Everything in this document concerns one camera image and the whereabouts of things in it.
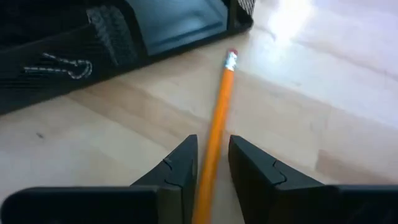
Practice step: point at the black mesh desk organizer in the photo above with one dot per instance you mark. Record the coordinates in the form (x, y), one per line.
(62, 34)

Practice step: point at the orange pencil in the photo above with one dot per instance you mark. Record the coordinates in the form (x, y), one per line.
(220, 109)

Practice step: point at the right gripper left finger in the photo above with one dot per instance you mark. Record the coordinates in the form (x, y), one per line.
(174, 186)

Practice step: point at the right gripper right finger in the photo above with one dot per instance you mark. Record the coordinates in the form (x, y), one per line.
(264, 193)

